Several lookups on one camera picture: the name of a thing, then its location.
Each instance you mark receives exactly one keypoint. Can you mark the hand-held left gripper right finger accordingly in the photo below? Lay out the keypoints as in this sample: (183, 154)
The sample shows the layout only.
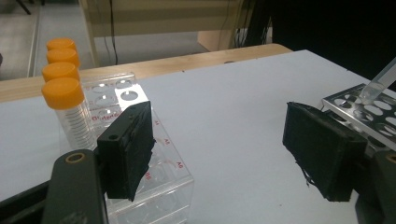
(323, 152)

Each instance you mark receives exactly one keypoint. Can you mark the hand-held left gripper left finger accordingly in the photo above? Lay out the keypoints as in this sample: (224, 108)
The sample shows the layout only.
(124, 155)

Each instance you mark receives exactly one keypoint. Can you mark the clear acrylic tube rack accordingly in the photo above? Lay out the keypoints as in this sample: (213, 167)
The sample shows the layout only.
(168, 186)

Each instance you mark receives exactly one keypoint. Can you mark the metal tube rack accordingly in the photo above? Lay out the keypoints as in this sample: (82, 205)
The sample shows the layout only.
(379, 118)

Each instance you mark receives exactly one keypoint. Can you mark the orange capped clear tube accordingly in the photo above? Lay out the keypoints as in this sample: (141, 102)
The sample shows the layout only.
(376, 84)
(63, 56)
(60, 71)
(62, 92)
(61, 44)

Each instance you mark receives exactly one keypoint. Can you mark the wooden cabinet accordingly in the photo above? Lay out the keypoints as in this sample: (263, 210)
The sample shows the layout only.
(155, 18)

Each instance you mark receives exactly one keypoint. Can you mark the metal floor strip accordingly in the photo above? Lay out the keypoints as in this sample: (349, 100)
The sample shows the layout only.
(33, 46)

